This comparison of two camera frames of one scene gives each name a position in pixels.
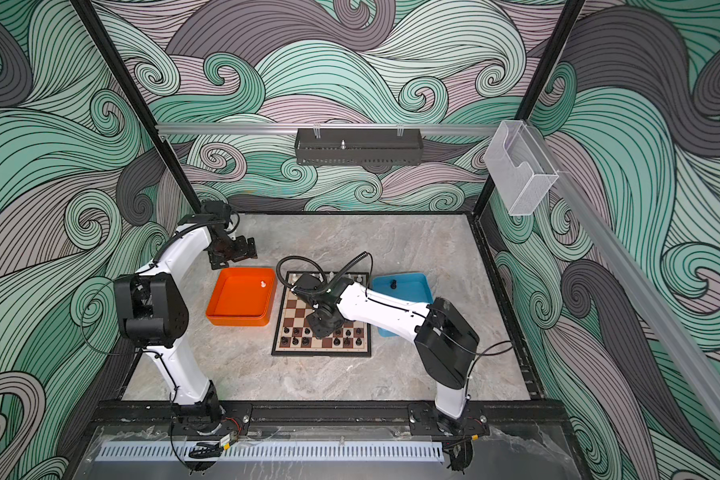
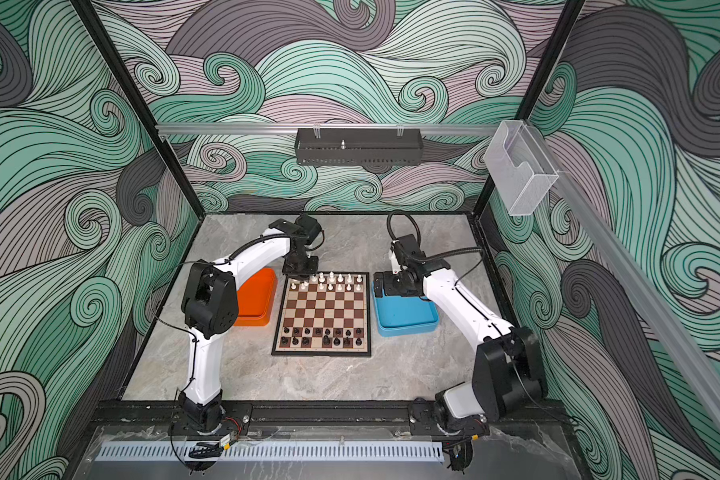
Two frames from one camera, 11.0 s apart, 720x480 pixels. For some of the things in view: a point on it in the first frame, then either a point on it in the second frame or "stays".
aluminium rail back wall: [291, 128] stays
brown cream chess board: [294, 336] stays
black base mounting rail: [330, 414] stays
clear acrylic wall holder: [520, 167] stays
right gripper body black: [319, 324] → [395, 284]
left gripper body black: [231, 250] → [301, 267]
